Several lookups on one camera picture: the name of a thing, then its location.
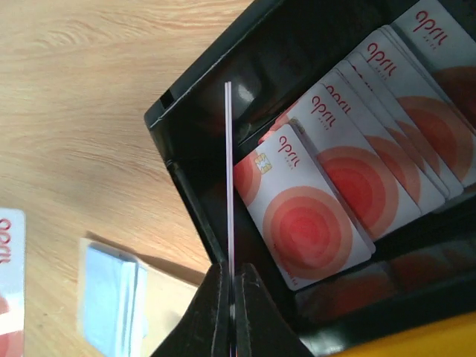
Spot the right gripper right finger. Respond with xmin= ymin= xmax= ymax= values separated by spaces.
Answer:
xmin=234 ymin=263 xmax=311 ymax=357

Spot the red white credit card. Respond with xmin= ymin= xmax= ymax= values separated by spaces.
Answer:
xmin=0 ymin=208 xmax=26 ymax=357
xmin=224 ymin=81 xmax=237 ymax=356

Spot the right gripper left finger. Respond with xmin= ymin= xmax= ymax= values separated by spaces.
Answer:
xmin=153 ymin=262 xmax=231 ymax=357

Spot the black bin with red cards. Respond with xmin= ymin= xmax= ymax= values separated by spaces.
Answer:
xmin=144 ymin=1 xmax=475 ymax=356

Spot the beige card holder wallet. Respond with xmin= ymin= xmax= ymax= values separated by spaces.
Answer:
xmin=77 ymin=234 xmax=200 ymax=356

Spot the yellow bin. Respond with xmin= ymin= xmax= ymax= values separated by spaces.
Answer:
xmin=339 ymin=312 xmax=475 ymax=357

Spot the stack of red white cards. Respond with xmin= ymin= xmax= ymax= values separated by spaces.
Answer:
xmin=233 ymin=1 xmax=475 ymax=291

